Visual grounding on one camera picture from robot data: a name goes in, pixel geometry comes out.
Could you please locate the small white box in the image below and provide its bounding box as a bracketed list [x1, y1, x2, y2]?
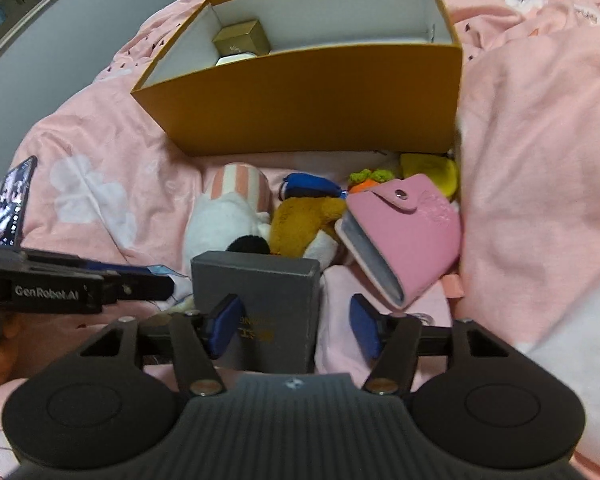
[215, 52, 257, 66]

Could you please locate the brown duck plush toy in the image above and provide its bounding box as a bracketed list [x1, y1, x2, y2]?
[268, 172, 347, 271]

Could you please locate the yellow plush toy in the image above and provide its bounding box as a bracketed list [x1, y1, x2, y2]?
[400, 153, 460, 200]

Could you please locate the white striped plush toy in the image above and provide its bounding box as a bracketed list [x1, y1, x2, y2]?
[182, 162, 272, 271]

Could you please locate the pink printed duvet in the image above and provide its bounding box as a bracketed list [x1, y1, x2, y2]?
[0, 0, 600, 479]

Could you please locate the person's left hand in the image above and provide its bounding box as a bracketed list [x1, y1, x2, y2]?
[0, 313, 22, 385]

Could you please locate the small gold box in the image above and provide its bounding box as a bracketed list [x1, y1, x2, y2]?
[212, 20, 271, 56]

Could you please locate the dark grey gift box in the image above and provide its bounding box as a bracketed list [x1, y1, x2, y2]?
[190, 252, 321, 374]

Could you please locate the pink card holder wallet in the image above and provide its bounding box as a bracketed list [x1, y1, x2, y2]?
[335, 174, 462, 309]

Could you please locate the orange carrot plush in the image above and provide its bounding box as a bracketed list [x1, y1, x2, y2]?
[348, 168, 396, 194]

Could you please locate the orange cardboard box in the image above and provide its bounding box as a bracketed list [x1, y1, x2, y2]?
[132, 0, 463, 156]

